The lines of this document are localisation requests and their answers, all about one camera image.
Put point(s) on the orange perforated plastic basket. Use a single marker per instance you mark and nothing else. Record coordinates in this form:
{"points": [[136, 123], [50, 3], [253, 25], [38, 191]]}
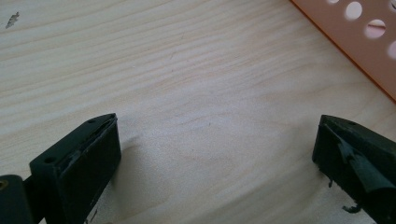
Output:
{"points": [[355, 34]]}

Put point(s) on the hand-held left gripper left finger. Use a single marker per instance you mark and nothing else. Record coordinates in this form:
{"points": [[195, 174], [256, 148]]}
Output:
{"points": [[77, 168]]}

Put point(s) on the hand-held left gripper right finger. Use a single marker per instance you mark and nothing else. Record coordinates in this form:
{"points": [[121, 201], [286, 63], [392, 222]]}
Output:
{"points": [[351, 161]]}

